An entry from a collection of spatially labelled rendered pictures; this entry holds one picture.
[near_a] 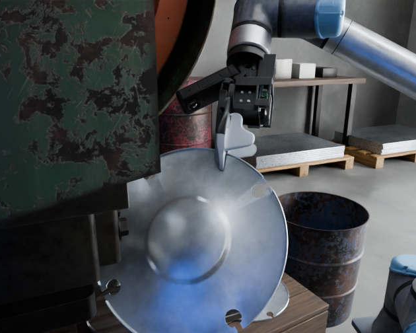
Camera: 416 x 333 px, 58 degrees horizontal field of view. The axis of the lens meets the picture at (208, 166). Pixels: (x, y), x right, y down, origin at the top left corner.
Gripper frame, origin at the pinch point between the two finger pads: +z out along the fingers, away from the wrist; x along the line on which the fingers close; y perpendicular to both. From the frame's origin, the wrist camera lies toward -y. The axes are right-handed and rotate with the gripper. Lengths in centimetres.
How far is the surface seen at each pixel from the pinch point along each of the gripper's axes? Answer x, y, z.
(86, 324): 1.0, -15.5, 26.1
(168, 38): 7.0, -17.0, -30.9
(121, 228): -8.7, -9.0, 13.7
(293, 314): 78, 14, 17
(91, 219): -14.8, -10.0, 14.2
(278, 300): 82, 8, 14
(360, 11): 320, 69, -348
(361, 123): 422, 88, -250
